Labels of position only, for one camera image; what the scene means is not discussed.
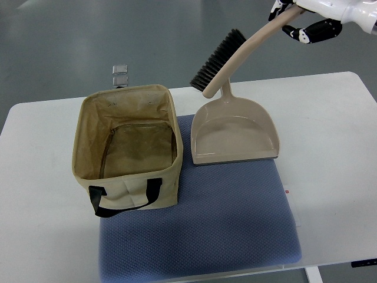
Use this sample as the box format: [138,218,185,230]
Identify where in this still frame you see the yellow fabric bag black handle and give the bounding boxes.
[72,84,183,218]

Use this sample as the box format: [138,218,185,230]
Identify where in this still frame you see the upper metal floor plate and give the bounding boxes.
[113,64,128,75]

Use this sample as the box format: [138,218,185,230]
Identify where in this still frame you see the black table control panel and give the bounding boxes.
[351,258,377,268]

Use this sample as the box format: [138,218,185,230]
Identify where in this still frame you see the white table leg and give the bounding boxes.
[305,266,323,283]

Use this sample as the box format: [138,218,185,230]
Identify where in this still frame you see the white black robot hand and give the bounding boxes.
[268,0,376,44]

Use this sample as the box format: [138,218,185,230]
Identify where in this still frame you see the beige plastic dustpan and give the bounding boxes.
[190,81,280,165]

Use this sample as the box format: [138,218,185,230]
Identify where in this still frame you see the blue textured cushion mat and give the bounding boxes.
[99,116,302,282]

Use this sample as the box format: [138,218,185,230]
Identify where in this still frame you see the beige hand broom black bristles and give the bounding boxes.
[190,5,304,98]

